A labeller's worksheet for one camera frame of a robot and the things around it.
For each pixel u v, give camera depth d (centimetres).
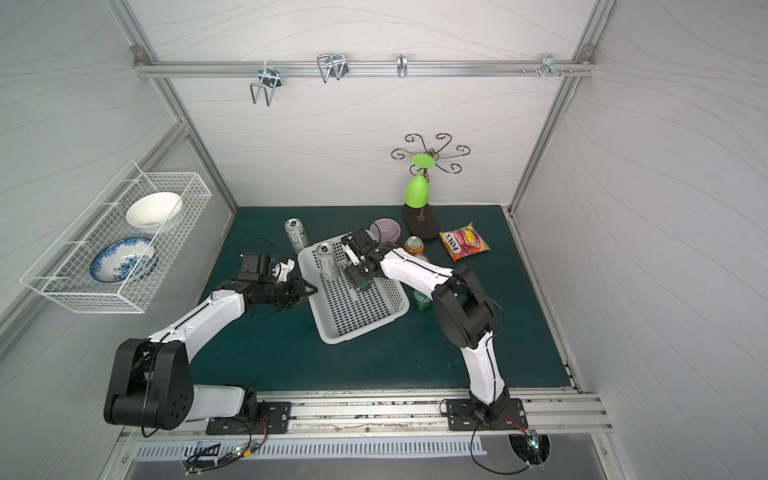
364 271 80
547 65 77
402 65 80
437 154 93
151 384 41
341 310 93
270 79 79
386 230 110
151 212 77
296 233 98
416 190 96
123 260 65
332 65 76
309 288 83
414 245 96
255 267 70
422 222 115
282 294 76
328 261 91
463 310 52
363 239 74
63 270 57
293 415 75
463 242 107
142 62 77
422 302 88
